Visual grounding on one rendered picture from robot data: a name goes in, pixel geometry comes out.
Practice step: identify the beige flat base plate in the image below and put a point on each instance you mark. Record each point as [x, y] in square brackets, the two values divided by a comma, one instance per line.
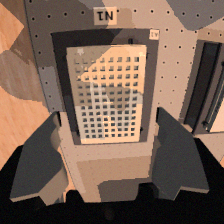
[108, 173]

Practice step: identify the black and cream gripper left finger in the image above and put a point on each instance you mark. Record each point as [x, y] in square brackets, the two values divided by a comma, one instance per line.
[34, 176]

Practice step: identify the beige label with black n1 text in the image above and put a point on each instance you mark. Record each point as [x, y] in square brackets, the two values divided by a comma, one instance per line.
[104, 15]

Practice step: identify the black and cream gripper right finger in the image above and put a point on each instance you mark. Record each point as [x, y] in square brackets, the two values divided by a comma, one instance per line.
[185, 171]

